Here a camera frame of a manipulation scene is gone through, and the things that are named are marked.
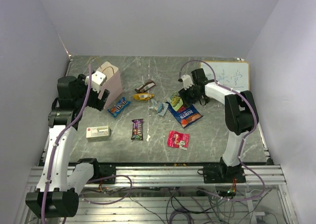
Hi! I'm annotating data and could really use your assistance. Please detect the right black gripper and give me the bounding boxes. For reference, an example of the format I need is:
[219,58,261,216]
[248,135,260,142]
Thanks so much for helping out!
[178,84,202,108]

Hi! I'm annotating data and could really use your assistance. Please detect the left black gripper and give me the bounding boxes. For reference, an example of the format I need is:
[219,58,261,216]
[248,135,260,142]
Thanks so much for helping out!
[75,74,110,111]

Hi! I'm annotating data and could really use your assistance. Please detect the pink paper bag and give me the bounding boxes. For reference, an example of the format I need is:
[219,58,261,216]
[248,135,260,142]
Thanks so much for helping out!
[92,61,123,109]

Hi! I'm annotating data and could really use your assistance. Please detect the green snack packet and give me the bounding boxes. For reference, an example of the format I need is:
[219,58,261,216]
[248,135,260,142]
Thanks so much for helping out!
[167,92,183,111]

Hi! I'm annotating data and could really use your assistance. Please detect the blue Burts chips bag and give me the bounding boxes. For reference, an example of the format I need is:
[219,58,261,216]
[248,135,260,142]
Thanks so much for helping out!
[167,102,203,128]

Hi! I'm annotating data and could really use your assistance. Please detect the red candy packet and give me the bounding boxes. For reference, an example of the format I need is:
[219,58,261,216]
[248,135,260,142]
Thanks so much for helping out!
[167,131,190,151]

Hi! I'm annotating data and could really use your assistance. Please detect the small whiteboard with stand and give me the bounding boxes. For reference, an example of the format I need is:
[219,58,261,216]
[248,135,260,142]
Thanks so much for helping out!
[206,61,250,91]

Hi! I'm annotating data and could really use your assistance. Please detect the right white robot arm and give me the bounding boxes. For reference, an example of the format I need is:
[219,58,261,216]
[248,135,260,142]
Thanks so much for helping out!
[178,68,259,182]

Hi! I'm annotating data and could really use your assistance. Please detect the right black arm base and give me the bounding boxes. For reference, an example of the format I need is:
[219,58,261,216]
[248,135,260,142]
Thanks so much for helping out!
[197,163,246,183]

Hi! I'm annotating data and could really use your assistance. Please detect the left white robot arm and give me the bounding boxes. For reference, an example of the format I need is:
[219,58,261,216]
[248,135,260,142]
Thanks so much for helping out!
[25,72,109,221]

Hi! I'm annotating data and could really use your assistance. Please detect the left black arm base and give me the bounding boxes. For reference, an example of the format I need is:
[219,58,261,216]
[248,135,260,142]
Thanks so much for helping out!
[99,163,116,184]

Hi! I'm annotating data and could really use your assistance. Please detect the blue M&Ms packet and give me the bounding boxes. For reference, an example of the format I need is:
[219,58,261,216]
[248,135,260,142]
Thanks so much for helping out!
[108,97,130,118]

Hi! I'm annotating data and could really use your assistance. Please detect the light blue snack wrapper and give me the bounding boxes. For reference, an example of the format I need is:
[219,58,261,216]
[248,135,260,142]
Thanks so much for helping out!
[149,99,168,117]

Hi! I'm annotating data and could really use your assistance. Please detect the yellow M&Ms packet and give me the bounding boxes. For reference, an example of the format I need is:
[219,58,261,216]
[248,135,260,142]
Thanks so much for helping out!
[133,93,154,101]

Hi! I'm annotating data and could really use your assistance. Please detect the brown chocolate bar wrapper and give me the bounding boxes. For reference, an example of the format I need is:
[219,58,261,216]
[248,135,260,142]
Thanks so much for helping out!
[134,80,156,93]

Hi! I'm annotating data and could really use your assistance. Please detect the white cardboard box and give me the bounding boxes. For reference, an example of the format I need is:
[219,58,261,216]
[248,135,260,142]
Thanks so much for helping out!
[86,126,111,142]

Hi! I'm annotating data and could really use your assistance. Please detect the purple M&Ms packet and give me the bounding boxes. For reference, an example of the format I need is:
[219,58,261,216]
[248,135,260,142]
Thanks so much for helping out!
[131,119,143,140]

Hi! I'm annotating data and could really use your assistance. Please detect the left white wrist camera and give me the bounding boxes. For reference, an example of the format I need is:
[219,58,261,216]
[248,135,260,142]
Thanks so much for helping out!
[91,71,107,93]

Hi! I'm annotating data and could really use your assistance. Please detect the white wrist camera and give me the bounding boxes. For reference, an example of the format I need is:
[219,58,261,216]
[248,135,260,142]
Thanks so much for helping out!
[178,74,194,90]
[91,71,107,93]

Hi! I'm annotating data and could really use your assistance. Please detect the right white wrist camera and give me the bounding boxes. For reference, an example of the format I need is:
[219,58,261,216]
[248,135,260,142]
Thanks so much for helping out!
[178,74,194,90]

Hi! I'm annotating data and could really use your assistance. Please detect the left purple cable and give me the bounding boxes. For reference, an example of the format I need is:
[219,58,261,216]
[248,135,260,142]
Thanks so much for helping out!
[40,64,133,224]

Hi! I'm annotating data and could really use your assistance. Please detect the purple cable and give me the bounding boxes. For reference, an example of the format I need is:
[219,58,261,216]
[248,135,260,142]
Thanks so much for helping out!
[40,64,133,224]
[178,60,267,203]

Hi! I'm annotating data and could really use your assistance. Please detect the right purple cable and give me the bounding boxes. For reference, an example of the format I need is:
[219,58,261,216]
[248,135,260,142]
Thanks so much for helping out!
[178,60,267,203]

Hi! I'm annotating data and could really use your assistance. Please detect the aluminium frame rail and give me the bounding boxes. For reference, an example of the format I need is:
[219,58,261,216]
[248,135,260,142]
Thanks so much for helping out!
[26,165,288,188]

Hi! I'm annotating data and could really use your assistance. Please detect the loose floor cables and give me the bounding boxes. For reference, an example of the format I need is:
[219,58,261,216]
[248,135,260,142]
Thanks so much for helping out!
[81,184,247,224]

